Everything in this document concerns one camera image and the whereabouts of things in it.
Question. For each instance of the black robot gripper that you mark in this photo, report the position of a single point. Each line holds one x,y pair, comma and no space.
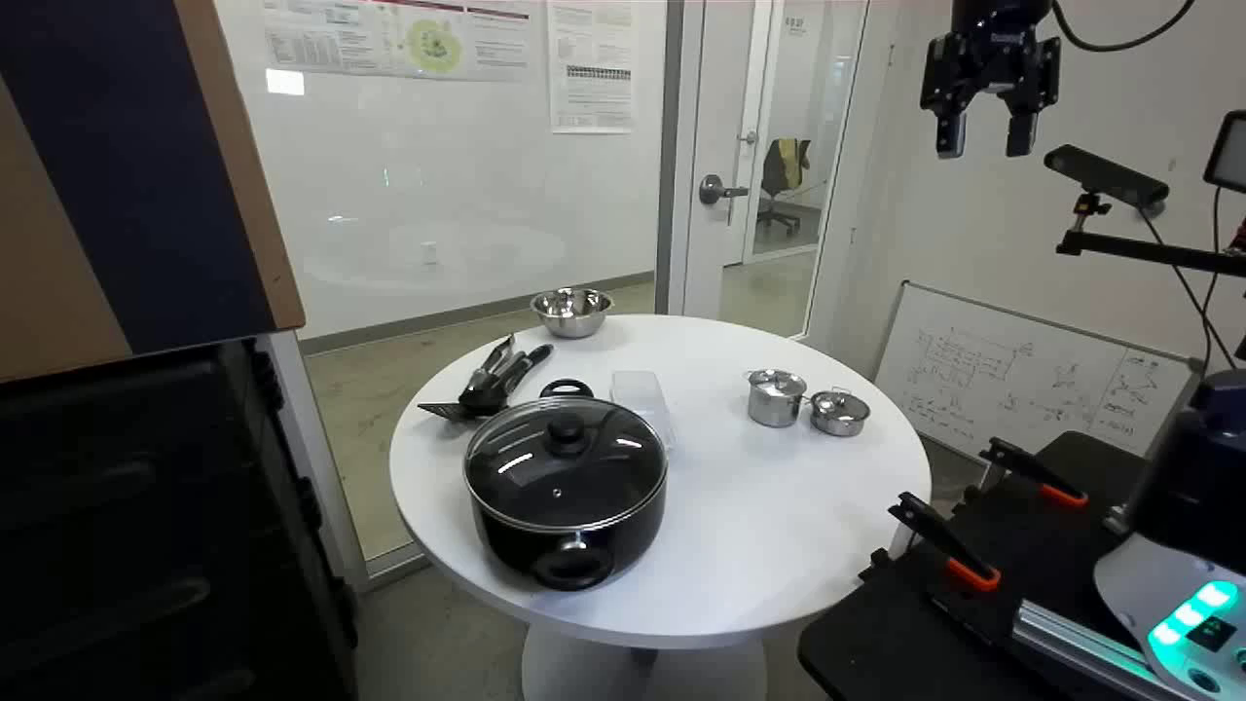
993,62

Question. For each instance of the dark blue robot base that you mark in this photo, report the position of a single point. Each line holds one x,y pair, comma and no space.
1207,467

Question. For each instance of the small silver pot without lid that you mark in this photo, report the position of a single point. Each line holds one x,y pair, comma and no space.
839,415

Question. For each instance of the glass lid with black knob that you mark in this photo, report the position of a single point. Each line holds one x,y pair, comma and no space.
562,466

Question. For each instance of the large black cooking pot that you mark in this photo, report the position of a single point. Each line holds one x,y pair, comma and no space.
569,545

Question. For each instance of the black office chair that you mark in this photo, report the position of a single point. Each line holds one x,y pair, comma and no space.
782,176

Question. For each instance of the black monitor screen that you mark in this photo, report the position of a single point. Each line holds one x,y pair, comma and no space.
1231,154

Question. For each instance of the whiteboard with drawings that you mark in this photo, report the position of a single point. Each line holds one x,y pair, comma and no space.
1025,374

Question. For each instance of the white door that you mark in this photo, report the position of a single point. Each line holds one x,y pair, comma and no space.
721,104

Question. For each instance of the white paper notice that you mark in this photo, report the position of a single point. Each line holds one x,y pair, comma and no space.
593,62

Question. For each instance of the silver metal bowl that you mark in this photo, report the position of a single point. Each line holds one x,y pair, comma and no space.
569,313

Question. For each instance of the white controller with green light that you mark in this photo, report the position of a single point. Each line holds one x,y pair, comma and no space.
1170,603

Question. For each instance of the black workbench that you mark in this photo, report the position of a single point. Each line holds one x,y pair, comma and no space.
898,642

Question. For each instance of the black plastic serving spoon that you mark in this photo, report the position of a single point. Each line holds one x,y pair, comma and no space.
506,365

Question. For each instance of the black plastic spatula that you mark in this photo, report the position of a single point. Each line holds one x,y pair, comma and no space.
457,405

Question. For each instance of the wide poster with green circle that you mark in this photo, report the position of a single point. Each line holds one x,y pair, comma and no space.
392,40

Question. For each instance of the brown and blue cardboard panel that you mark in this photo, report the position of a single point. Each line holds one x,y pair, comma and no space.
128,167

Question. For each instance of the black cabinet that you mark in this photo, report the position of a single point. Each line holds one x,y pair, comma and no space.
141,545

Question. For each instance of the black bar-shaped camera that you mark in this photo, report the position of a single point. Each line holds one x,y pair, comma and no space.
1108,176

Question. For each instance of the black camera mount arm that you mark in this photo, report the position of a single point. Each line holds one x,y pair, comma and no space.
1143,248

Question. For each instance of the aluminium rail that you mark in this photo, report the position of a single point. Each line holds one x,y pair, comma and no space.
1077,648

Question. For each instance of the white table pedestal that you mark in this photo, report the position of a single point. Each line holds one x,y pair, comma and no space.
649,670

